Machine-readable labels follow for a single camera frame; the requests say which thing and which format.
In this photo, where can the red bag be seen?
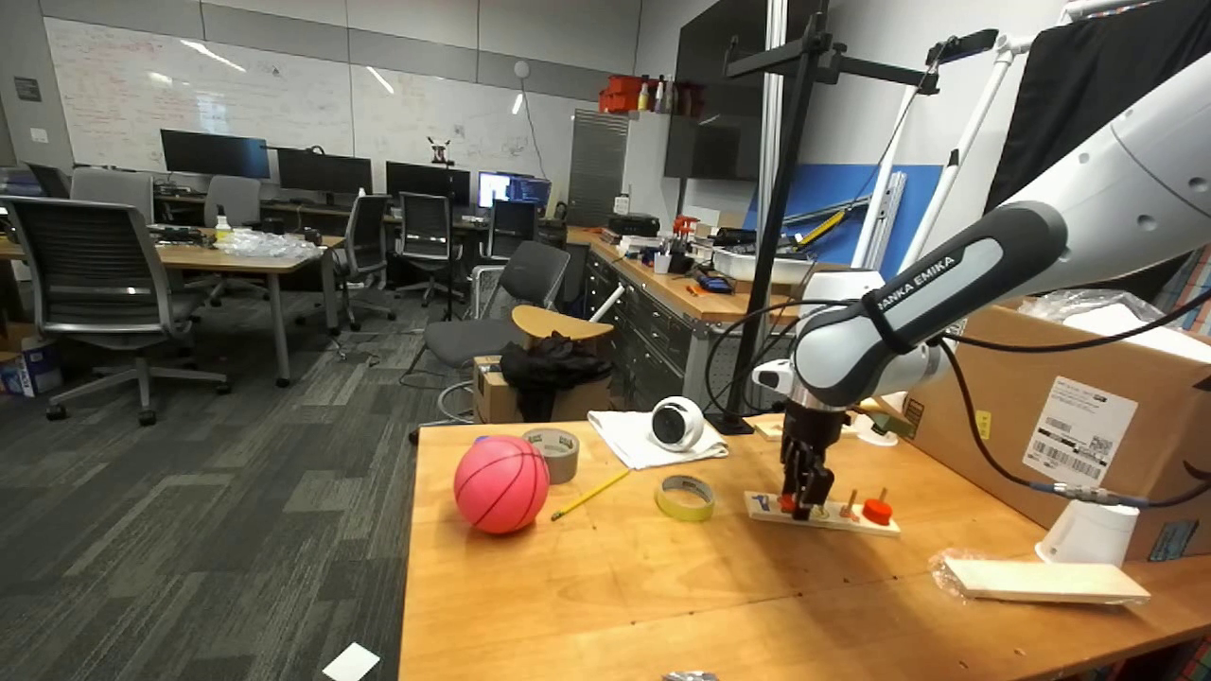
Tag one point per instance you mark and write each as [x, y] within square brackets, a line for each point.
[620, 96]

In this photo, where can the white paper scrap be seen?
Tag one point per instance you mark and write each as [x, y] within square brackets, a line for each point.
[350, 663]

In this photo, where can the pink toy basketball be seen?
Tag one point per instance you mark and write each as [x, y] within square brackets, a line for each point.
[499, 484]

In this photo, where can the white plastic bin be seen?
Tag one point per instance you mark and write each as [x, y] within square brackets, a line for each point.
[760, 265]

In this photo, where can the small cardboard box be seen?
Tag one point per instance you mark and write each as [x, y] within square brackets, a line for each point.
[493, 393]

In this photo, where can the black computer monitor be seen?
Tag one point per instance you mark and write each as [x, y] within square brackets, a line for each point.
[212, 153]
[426, 184]
[324, 173]

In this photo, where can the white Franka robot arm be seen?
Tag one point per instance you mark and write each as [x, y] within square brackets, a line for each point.
[985, 265]

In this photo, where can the yellow pencil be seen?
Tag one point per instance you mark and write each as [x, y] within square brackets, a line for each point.
[590, 498]

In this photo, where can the white foam board in plastic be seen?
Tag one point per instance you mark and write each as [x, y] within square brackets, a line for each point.
[1047, 579]

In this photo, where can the blue lit screen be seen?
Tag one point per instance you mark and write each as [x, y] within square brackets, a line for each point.
[514, 190]

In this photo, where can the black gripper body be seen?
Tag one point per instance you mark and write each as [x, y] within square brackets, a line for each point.
[811, 441]

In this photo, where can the black office chair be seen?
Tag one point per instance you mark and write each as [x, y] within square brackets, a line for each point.
[426, 227]
[365, 240]

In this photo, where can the black pole stand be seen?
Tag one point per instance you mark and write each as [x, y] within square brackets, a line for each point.
[768, 190]

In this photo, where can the grey duct tape roll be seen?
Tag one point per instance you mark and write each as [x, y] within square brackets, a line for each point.
[553, 460]

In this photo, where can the grey metal cabinet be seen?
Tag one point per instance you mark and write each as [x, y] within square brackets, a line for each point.
[595, 173]

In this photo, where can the black bag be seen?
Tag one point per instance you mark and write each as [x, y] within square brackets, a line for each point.
[553, 366]

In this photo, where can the wooden top workbench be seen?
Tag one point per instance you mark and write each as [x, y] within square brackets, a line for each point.
[683, 303]

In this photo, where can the yellow wrist camera mount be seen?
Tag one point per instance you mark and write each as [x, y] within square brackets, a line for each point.
[890, 419]

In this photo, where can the white mug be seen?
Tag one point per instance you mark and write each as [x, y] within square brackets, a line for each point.
[680, 425]

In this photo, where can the white peg board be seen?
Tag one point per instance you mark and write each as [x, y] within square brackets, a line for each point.
[844, 520]

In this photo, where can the black wall panel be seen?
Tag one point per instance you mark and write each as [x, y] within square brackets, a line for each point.
[719, 113]

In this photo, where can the grey mesh office chair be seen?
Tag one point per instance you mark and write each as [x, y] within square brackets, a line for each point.
[88, 270]

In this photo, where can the round wooden stool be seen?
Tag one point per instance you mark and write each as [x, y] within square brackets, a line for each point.
[562, 323]

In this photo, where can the white tripod stand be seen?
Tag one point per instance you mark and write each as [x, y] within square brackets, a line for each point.
[900, 164]

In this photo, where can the small clear bottle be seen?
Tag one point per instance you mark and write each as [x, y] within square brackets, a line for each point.
[219, 231]

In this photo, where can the yellow-green tape roll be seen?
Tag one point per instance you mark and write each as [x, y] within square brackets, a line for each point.
[683, 511]

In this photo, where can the grey padded chair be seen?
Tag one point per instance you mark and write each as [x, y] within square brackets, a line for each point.
[533, 270]

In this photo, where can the black curtain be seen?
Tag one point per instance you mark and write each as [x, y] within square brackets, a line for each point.
[1083, 77]

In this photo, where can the white paper sheet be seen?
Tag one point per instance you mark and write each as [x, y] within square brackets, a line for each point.
[627, 441]

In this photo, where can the wall whiteboard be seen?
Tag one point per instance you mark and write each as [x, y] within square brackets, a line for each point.
[249, 89]

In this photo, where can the long wooden slotted strip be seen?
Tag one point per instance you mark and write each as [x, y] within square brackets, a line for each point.
[760, 425]

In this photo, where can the wooden office desk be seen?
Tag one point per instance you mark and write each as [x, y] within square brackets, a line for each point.
[238, 257]

